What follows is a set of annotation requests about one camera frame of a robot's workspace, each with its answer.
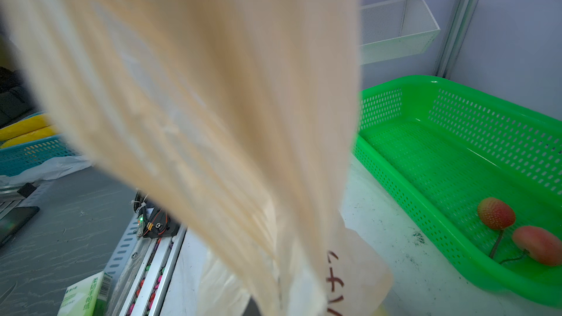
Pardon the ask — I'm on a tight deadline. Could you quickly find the green plastic basket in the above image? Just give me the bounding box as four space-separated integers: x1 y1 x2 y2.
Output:
354 75 561 308

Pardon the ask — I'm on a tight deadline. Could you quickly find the lower white mesh wall shelf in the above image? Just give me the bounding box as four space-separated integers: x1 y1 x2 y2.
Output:
360 0 441 65

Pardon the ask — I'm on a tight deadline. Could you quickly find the cream banana print plastic bag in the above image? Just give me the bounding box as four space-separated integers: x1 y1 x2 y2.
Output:
1 0 393 315

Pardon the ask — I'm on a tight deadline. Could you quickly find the teal plastic basket outside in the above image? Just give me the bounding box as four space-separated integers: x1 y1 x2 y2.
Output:
1 113 77 176

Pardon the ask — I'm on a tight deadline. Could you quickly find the black phone on floor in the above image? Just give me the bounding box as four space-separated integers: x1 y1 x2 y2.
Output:
0 206 40 247

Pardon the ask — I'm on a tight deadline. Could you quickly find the aluminium front rail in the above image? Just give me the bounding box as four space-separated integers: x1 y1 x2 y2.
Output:
105 216 187 316

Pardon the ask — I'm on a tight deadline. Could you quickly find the green small box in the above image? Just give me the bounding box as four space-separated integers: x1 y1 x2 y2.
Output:
57 272 112 316

